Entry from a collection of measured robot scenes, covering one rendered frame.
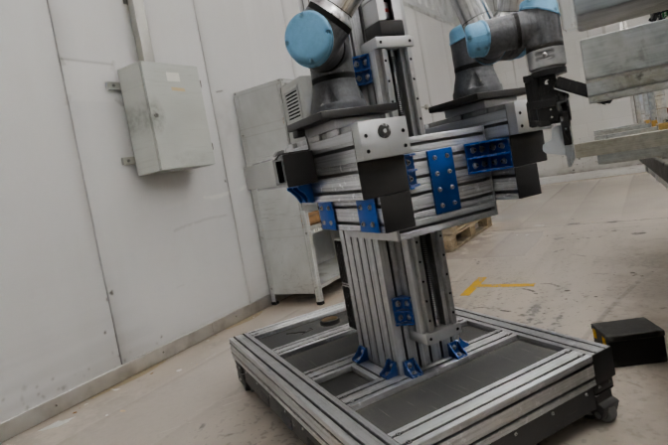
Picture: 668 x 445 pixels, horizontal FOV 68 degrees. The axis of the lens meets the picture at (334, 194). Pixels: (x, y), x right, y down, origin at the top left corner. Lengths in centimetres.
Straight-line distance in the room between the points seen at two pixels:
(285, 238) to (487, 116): 222
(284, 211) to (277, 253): 32
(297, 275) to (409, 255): 205
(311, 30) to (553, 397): 117
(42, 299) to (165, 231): 76
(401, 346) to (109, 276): 174
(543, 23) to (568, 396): 102
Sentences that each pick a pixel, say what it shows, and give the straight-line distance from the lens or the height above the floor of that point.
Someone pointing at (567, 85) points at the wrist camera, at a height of 98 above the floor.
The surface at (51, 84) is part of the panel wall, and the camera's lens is 288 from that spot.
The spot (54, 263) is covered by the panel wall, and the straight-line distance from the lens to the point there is 274.
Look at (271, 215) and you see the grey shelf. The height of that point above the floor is 65.
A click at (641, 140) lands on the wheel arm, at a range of 117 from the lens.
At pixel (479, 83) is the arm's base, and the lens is 157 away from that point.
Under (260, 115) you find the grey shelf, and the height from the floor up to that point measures 135.
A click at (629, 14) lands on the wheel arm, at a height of 93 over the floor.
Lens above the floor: 90
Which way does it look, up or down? 3 degrees down
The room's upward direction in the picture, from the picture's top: 10 degrees counter-clockwise
